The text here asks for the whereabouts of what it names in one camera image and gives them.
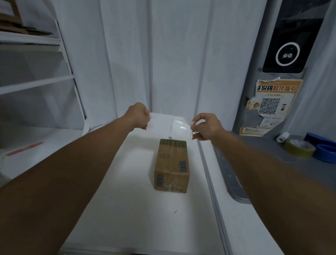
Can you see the person's right hand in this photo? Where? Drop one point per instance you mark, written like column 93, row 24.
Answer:
column 208, row 128

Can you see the person's left hand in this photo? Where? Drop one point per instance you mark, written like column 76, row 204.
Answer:
column 137, row 117

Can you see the white shipping label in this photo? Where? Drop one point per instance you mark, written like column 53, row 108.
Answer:
column 160, row 124

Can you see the glossy label backing paper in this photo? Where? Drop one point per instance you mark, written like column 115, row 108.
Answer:
column 182, row 128

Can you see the brown cardboard box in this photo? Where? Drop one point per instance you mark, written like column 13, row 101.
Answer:
column 170, row 168

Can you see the person's left forearm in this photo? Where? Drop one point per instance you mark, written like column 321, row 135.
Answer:
column 60, row 189

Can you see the person's right forearm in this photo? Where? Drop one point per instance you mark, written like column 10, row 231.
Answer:
column 283, row 194

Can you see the white curtain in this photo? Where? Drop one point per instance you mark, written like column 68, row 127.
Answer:
column 170, row 52

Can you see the small white label roll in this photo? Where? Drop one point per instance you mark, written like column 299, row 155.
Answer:
column 282, row 137

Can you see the orange paper poster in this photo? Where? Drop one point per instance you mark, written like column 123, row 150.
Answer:
column 287, row 102

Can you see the olive packing tape roll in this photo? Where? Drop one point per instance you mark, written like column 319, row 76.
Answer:
column 299, row 151

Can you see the white shelf rack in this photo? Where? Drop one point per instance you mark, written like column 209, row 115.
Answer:
column 39, row 82

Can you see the dark blue tape roll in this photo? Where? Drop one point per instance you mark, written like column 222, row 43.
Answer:
column 319, row 137

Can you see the red marker pen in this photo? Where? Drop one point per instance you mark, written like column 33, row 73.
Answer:
column 25, row 149

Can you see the bright blue tape roll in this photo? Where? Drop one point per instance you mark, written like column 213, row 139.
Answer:
column 324, row 156

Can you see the small labelled carton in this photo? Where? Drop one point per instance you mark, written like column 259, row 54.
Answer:
column 10, row 13

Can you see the grey scanner post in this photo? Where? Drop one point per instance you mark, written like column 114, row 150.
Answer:
column 249, row 86

